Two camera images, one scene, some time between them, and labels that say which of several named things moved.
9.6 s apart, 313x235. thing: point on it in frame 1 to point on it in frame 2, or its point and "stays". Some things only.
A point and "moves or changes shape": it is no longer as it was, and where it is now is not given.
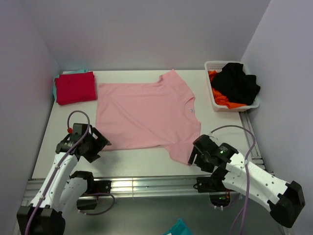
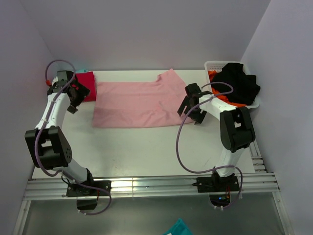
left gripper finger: (90, 157) to (72, 109)
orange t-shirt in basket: (220, 99) stays
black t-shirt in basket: (236, 85) stays
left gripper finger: (99, 140) to (77, 92)
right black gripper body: (204, 162) to (190, 105)
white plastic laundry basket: (215, 66) stays
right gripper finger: (195, 151) to (186, 102)
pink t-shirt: (147, 114) moves or changes shape
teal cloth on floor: (179, 228) stays
